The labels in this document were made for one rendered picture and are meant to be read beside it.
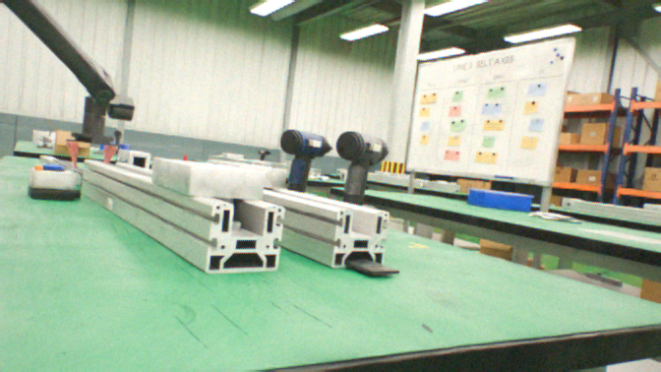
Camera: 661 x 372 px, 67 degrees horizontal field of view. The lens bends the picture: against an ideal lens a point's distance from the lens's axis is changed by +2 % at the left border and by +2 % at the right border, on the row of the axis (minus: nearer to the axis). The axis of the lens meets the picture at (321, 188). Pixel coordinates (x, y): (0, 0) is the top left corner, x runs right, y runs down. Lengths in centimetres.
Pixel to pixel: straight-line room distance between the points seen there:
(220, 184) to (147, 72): 1203
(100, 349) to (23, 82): 1210
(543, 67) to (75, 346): 369
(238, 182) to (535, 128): 326
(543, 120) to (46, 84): 1057
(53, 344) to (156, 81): 1235
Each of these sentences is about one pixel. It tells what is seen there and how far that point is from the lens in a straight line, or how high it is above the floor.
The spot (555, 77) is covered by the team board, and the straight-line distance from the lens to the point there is 381.
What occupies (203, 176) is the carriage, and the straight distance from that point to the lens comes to 66.
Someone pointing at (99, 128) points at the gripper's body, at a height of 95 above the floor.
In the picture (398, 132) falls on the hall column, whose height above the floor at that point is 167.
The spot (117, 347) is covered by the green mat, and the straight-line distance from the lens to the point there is 40.
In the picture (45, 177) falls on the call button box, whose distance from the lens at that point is 119.
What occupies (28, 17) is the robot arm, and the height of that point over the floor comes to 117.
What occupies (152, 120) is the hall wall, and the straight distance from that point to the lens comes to 1263.
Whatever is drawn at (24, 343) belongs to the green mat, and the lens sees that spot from 41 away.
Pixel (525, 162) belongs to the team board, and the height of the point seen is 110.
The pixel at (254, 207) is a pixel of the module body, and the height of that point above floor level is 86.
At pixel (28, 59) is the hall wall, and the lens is 1247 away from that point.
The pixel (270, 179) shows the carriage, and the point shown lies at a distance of 99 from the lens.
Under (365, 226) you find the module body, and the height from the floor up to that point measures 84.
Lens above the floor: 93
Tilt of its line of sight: 3 degrees down
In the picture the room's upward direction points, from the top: 7 degrees clockwise
